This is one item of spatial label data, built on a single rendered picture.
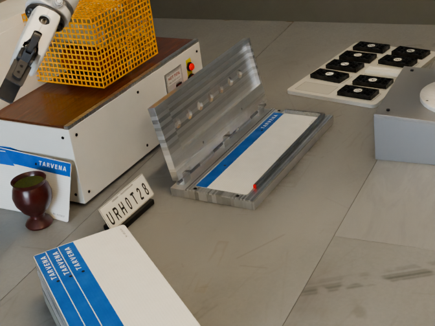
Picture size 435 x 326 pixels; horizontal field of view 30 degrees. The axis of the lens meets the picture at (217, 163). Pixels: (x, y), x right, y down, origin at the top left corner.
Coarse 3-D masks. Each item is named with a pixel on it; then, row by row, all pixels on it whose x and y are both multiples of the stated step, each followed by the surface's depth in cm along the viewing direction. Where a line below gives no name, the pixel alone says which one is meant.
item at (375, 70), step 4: (368, 68) 226; (372, 68) 227; (376, 68) 226; (380, 68) 225; (384, 68) 225; (388, 68) 225; (368, 72) 225; (372, 72) 225; (376, 72) 224; (380, 72) 223; (384, 72) 223; (388, 72) 222; (392, 72) 222; (396, 72) 221; (392, 76) 222; (396, 76) 221
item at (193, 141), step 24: (240, 48) 200; (216, 72) 193; (240, 72) 202; (168, 96) 175; (192, 96) 184; (216, 96) 192; (240, 96) 201; (264, 96) 208; (168, 120) 175; (192, 120) 184; (216, 120) 190; (240, 120) 198; (168, 144) 174; (192, 144) 181; (216, 144) 189; (168, 168) 177; (192, 168) 181
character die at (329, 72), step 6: (312, 72) 228; (318, 72) 228; (324, 72) 228; (330, 72) 227; (336, 72) 227; (342, 72) 226; (318, 78) 226; (324, 78) 225; (330, 78) 224; (336, 78) 223; (342, 78) 223
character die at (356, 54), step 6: (342, 54) 238; (348, 54) 238; (354, 54) 237; (360, 54) 237; (366, 54) 236; (372, 54) 236; (348, 60) 236; (354, 60) 235; (360, 60) 234; (366, 60) 233; (372, 60) 234
